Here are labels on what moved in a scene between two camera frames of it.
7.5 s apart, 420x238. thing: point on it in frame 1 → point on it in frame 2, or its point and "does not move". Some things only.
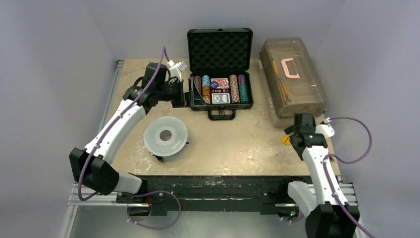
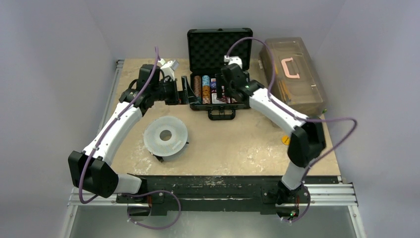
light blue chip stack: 205,80 does not move
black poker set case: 220,68 does not move
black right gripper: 295,130 → 225,83
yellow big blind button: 286,140 does not move
